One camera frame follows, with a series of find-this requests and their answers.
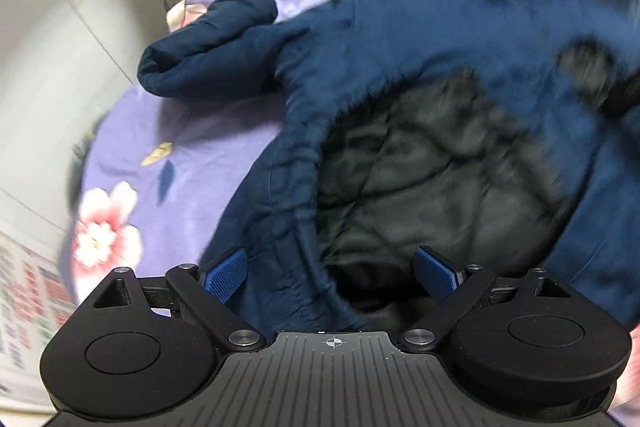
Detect purple floral bed sheet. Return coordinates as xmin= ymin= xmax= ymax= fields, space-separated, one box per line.
xmin=58 ymin=0 xmax=452 ymax=303

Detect navy blue padded jacket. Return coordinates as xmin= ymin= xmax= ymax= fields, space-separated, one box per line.
xmin=138 ymin=0 xmax=639 ymax=334

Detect printed wall poster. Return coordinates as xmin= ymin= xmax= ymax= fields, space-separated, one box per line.
xmin=1 ymin=235 xmax=76 ymax=411

